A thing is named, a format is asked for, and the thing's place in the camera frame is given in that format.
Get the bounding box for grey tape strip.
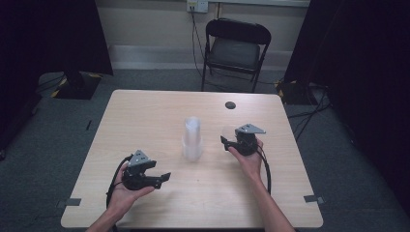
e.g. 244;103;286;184
55;197;82;209
303;194;326;205

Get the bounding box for black floor cables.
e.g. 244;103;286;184
286;84;333;143

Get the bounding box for right hand-held gripper cable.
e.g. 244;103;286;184
255;144;273;196

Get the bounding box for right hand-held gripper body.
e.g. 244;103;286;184
233;123;267;158

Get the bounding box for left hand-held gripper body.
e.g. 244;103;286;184
122;149;156;191

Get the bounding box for black folding chair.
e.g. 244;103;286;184
200;17;273;94

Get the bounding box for hand-held gripper cable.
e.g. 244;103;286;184
105;154;134;210
255;144;273;196

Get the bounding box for person's right hand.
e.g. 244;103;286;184
228;138;265;182

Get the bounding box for black curtain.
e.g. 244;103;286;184
0;0;114;156
283;0;410;211

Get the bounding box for left hand-held gripper cable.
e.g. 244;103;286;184
105;154;134;210

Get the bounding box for person's left hand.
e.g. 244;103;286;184
107;163;155;216

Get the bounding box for black wall socket cable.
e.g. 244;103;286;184
190;8;208;79

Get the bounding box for stack of clear plastic cups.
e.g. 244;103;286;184
182;116;205;163

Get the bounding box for black stand base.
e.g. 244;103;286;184
275;78;311;106
50;71;103;101

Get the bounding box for white wall socket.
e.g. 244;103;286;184
186;0;210;15

